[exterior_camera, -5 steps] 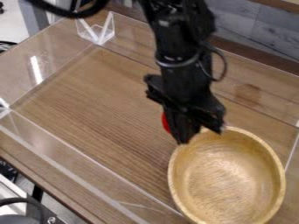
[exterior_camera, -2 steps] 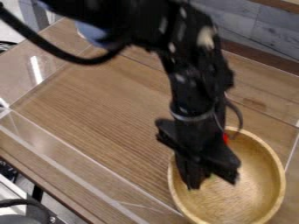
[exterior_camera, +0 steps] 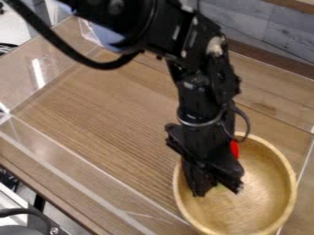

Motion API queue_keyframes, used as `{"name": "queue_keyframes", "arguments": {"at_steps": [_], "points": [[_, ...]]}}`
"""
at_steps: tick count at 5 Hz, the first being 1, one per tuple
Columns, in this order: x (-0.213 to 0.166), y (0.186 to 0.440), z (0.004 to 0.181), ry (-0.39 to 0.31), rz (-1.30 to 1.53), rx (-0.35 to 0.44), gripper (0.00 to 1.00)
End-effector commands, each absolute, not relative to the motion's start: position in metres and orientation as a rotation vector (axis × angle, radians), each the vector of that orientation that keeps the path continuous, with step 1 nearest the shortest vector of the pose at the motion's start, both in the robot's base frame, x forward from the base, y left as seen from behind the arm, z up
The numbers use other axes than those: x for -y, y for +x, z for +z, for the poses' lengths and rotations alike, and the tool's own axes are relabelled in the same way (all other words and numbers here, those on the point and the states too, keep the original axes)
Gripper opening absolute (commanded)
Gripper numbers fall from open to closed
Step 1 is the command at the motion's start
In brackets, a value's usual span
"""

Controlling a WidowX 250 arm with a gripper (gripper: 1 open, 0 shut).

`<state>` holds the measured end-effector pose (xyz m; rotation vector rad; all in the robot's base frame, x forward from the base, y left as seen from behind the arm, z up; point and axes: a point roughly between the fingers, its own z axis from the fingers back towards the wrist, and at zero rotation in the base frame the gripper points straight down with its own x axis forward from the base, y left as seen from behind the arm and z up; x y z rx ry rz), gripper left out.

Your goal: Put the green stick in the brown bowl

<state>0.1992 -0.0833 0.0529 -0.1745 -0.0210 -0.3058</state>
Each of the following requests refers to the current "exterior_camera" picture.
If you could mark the red toy with green stem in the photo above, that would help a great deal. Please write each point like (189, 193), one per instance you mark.
(235, 149)

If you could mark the brown wooden bowl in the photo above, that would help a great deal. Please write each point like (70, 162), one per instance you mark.
(259, 210)

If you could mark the clear acrylic tray enclosure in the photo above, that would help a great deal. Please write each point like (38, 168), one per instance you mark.
(82, 136)

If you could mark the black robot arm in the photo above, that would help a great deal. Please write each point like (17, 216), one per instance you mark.
(189, 41)

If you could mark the grey post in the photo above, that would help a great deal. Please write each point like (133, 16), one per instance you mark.
(39, 8)

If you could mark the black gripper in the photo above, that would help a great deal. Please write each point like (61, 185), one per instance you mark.
(209, 163)

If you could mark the black metal bracket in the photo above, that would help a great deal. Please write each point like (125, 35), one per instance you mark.
(42, 223)

